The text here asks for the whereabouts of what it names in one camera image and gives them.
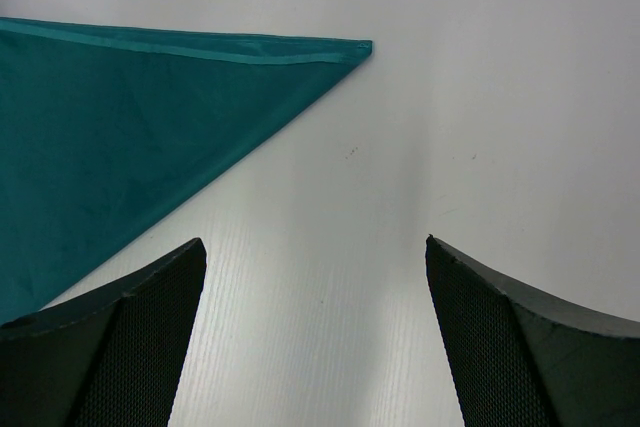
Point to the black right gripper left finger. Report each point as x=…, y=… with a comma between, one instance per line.
x=112, y=356

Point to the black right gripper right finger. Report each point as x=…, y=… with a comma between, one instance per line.
x=520, y=356

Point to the teal satin napkin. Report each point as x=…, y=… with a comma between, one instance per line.
x=105, y=130

